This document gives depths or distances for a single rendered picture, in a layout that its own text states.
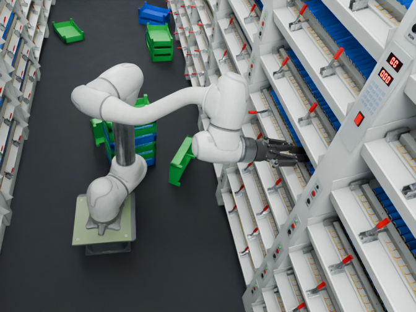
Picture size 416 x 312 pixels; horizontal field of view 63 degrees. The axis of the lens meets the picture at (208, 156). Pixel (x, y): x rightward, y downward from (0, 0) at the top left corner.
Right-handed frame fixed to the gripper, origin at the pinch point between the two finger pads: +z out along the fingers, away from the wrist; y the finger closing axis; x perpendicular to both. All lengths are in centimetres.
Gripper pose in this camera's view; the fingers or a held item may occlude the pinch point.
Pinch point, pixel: (301, 154)
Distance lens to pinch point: 127.6
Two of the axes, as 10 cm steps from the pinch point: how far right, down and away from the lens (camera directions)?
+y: -2.0, -7.4, 6.4
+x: -3.1, 6.7, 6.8
